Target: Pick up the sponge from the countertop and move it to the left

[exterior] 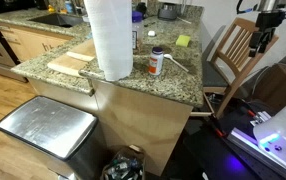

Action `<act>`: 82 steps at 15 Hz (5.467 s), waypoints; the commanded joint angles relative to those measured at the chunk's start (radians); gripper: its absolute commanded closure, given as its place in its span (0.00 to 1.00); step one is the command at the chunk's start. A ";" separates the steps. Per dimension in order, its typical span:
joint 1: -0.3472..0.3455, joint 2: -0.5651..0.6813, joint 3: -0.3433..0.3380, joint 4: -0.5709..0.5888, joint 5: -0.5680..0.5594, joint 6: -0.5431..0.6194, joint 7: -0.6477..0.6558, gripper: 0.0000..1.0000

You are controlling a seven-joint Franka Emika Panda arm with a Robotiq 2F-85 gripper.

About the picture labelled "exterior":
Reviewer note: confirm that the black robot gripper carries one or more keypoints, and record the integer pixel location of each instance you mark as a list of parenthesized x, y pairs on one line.
[(266, 24)]

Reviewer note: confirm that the yellow-green sponge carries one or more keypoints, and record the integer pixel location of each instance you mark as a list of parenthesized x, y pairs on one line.
[(183, 40)]

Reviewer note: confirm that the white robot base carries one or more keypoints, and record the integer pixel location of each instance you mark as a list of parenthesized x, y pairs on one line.
[(268, 143)]

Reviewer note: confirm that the wooden chair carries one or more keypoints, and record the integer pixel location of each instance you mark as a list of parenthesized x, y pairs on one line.
[(234, 51)]

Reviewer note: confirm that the dark pot on counter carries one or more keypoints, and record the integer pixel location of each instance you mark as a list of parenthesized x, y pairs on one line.
[(167, 11)]

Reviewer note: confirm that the white plastic spoon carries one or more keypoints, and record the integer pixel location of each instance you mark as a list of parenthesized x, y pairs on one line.
[(168, 56)]

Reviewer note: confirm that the small white earbud case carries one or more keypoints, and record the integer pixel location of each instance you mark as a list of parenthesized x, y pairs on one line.
[(151, 33)]

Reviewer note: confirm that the white orange pill bottle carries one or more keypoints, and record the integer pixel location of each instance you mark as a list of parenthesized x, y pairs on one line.
[(156, 60)]

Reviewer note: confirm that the purple lid spice jar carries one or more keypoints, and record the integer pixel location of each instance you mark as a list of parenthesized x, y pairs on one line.
[(137, 29)]

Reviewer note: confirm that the white paper towel roll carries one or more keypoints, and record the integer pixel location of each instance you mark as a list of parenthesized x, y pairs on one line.
[(111, 26)]

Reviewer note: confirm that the wooden cutting board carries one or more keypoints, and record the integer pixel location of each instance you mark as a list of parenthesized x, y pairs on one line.
[(74, 59)]

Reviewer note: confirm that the bag of recyclables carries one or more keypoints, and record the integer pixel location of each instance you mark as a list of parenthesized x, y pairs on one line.
[(128, 163)]

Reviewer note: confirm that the kitchen sink basin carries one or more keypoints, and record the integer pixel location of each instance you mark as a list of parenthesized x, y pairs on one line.
[(59, 20)]

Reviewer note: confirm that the stainless steel trash can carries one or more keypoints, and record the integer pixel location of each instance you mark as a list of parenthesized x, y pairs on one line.
[(59, 135)]

